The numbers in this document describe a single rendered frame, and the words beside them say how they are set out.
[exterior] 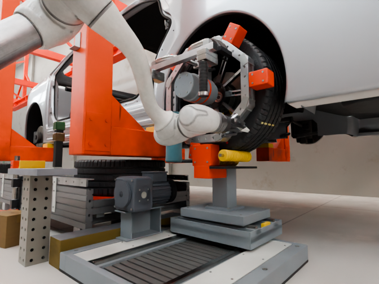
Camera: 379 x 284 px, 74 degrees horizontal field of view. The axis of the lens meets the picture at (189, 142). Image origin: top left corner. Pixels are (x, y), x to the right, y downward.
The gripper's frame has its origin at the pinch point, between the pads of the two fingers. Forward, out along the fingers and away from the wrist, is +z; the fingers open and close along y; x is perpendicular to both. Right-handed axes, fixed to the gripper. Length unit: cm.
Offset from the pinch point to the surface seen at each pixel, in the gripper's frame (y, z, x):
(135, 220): -76, -17, 9
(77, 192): -83, -39, 37
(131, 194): -55, -31, 10
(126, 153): -53, -21, 38
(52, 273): -88, -60, -2
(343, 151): -10, 356, 18
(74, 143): -56, -47, 48
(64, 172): -55, -58, 26
